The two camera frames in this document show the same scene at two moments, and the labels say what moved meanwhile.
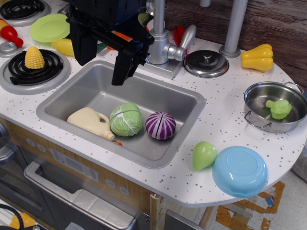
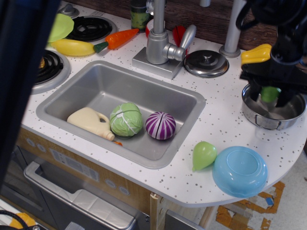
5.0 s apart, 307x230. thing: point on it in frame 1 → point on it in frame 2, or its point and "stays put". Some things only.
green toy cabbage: (126, 120) stays put
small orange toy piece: (118, 143) stays put
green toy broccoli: (279, 109) → (269, 94)
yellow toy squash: (64, 46) stays put
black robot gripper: (116, 22) → (287, 66)
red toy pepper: (178, 32) stays put
